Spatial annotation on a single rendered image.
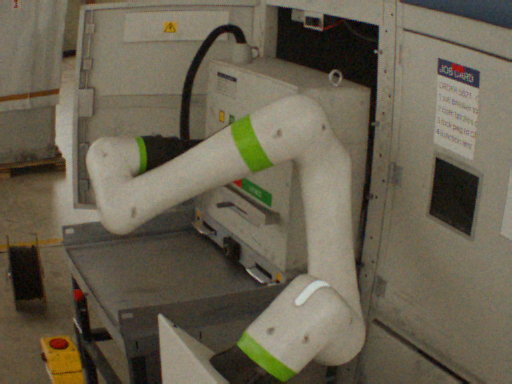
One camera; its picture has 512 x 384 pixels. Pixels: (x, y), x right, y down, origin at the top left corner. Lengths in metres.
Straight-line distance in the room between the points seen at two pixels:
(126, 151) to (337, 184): 0.47
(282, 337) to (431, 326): 0.56
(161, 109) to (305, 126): 1.00
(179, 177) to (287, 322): 0.42
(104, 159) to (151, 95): 0.77
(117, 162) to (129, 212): 0.13
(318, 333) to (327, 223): 0.32
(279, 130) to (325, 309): 0.39
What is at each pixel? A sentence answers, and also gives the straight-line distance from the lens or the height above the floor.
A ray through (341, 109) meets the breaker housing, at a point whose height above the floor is 1.33.
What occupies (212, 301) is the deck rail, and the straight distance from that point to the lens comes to 1.71.
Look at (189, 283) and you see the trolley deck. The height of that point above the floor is 0.85.
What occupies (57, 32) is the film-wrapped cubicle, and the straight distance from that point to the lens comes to 5.54.
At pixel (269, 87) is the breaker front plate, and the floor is 1.37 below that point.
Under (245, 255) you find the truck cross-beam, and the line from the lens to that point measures 1.97.
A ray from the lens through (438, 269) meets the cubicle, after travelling 1.63.
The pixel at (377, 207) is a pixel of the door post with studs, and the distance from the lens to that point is 1.82.
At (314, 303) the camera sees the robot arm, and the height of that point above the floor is 1.14.
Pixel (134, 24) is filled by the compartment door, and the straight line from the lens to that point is 2.28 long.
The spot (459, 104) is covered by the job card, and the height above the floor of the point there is 1.44.
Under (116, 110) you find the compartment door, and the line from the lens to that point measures 2.36.
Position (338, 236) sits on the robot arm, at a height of 1.15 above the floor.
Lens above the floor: 1.69
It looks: 19 degrees down
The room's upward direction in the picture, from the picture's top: 3 degrees clockwise
